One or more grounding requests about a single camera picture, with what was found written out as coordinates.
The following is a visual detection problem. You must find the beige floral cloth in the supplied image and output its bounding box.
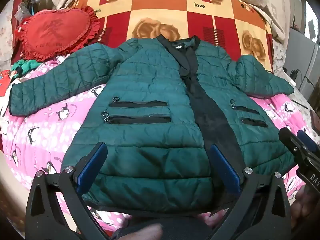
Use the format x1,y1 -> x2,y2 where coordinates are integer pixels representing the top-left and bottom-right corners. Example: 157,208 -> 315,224
220,0 -> 287,45

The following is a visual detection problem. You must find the person's right hand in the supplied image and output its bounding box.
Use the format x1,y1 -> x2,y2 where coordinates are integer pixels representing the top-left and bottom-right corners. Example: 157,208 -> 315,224
291,185 -> 320,230

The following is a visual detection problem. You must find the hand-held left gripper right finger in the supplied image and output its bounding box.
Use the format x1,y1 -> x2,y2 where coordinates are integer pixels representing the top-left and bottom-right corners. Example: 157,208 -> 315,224
210,144 -> 292,240

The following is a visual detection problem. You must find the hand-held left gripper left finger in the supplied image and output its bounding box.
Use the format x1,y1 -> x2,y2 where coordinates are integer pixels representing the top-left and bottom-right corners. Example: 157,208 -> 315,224
26,142 -> 112,240

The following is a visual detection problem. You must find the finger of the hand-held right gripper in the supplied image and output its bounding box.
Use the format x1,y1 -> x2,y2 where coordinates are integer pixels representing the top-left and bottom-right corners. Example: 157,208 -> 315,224
297,129 -> 320,155
278,127 -> 304,157

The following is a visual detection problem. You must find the green knitted cloth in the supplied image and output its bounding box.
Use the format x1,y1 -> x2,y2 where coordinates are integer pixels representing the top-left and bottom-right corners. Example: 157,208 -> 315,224
10,59 -> 42,77

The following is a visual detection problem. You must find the green quilted jacket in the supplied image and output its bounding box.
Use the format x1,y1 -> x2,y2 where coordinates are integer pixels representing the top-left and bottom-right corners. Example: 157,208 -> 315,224
9,35 -> 297,213

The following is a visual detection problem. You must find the window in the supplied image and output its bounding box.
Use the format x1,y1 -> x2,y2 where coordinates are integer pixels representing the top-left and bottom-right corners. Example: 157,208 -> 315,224
304,0 -> 320,37

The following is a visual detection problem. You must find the red heart-shaped ruffled pillow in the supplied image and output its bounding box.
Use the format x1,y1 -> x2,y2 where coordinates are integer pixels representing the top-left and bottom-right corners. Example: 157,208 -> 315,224
14,6 -> 100,62

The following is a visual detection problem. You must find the red orange checkered rose blanket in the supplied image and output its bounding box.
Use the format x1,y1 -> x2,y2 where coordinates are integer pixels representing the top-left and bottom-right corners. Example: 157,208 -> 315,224
74,0 -> 274,73

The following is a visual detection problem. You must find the pink penguin print blanket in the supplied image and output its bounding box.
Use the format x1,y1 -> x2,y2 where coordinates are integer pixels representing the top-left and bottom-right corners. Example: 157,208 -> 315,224
0,55 -> 317,233

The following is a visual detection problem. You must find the black cable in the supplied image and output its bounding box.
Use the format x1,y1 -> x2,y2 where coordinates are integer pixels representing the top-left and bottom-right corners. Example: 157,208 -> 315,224
289,68 -> 316,87

